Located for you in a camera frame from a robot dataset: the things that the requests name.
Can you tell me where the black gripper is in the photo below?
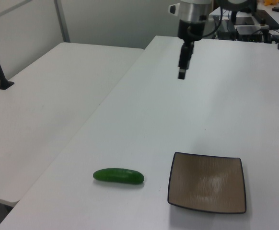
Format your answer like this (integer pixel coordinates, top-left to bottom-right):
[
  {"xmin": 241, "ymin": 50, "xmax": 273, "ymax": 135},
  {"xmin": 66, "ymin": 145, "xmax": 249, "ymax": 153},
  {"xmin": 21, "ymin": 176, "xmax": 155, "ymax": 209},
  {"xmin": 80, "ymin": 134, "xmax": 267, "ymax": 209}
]
[{"xmin": 177, "ymin": 20, "xmax": 206, "ymax": 81}]

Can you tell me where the green cucumber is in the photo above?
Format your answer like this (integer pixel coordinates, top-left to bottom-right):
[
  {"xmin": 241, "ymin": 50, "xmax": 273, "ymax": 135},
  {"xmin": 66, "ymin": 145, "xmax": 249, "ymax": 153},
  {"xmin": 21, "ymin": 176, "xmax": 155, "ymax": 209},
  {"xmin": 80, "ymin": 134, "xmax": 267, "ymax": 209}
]
[{"xmin": 93, "ymin": 168, "xmax": 145, "ymax": 185}]

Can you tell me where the square brown ceramic plate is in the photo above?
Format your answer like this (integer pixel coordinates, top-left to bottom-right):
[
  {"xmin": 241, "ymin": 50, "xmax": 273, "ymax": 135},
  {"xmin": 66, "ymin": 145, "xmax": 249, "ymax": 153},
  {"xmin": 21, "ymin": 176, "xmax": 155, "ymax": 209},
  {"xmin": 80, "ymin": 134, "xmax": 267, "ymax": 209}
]
[{"xmin": 167, "ymin": 151, "xmax": 247, "ymax": 214}]

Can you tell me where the black electronics box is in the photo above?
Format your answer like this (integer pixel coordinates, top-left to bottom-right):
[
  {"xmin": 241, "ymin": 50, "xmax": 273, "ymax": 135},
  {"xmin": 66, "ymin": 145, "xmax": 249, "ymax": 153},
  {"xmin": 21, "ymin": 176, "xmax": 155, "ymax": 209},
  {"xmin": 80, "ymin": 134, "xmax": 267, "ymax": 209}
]
[{"xmin": 217, "ymin": 19, "xmax": 237, "ymax": 40}]

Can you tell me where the black monitor stand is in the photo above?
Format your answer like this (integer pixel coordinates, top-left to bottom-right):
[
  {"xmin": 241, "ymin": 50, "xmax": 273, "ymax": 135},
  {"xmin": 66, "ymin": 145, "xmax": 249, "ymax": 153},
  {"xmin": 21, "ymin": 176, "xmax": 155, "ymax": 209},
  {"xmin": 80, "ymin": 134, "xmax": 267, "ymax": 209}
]
[{"xmin": 230, "ymin": 9, "xmax": 255, "ymax": 26}]

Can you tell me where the silver mini computer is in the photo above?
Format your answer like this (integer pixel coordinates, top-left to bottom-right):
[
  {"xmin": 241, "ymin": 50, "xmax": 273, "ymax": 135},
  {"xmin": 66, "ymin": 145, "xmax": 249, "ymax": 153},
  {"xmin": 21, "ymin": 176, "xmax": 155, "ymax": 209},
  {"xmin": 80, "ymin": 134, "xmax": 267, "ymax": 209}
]
[{"xmin": 235, "ymin": 25, "xmax": 263, "ymax": 43}]

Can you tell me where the black keyboard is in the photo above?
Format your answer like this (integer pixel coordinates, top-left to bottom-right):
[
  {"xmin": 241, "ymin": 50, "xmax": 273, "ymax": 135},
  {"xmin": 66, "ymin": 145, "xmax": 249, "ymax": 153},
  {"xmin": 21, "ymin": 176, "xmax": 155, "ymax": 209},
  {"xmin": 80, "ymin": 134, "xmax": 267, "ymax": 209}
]
[{"xmin": 254, "ymin": 9, "xmax": 279, "ymax": 30}]

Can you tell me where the dark gripper cable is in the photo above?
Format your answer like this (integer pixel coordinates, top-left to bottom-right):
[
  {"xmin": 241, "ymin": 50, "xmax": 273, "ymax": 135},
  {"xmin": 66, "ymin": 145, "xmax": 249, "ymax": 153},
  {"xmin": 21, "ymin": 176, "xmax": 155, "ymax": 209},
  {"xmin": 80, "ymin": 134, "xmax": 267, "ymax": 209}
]
[{"xmin": 189, "ymin": 7, "xmax": 224, "ymax": 40}]

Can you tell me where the grey metal partition post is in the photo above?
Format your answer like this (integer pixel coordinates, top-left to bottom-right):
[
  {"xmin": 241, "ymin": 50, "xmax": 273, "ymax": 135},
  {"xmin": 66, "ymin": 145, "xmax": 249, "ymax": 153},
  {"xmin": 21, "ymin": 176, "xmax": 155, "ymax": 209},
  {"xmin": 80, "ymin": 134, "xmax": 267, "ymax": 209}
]
[{"xmin": 53, "ymin": 0, "xmax": 71, "ymax": 43}]

